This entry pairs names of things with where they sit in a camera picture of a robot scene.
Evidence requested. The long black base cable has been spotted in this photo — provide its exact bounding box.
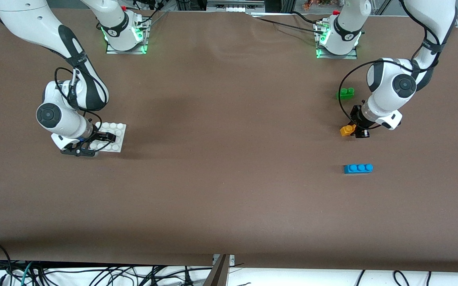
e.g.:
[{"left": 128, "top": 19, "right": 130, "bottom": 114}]
[{"left": 251, "top": 17, "right": 325, "bottom": 35}]

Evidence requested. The teal floor cable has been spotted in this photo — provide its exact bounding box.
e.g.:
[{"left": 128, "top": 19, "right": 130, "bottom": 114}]
[{"left": 20, "top": 261, "right": 35, "bottom": 286}]

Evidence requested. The short black base cable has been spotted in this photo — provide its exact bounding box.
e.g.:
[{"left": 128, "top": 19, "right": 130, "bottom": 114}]
[{"left": 292, "top": 10, "right": 322, "bottom": 25}]

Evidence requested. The white studded base plate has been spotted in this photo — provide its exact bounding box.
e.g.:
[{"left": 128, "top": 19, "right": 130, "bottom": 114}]
[{"left": 89, "top": 121, "right": 127, "bottom": 153}]

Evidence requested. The grey metal rack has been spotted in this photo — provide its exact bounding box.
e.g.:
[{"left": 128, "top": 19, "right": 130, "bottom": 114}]
[{"left": 206, "top": 0, "right": 266, "bottom": 13}]

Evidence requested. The grey metal post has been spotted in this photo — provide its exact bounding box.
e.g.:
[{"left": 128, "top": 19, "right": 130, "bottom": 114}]
[{"left": 202, "top": 254, "right": 229, "bottom": 286}]

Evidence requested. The brown paper table cover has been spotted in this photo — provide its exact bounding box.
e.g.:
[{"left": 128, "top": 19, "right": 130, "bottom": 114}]
[{"left": 0, "top": 8, "right": 458, "bottom": 274}]

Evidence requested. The silver clamp plate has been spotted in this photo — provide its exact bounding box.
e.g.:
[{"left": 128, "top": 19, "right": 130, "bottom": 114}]
[{"left": 212, "top": 254, "right": 235, "bottom": 266}]

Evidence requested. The blue three-stud block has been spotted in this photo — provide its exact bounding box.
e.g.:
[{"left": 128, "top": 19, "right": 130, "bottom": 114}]
[{"left": 343, "top": 163, "right": 374, "bottom": 175}]

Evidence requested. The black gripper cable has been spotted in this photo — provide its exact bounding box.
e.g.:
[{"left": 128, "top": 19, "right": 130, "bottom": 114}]
[
  {"left": 339, "top": 0, "right": 458, "bottom": 131},
  {"left": 54, "top": 66, "right": 103, "bottom": 133}
]

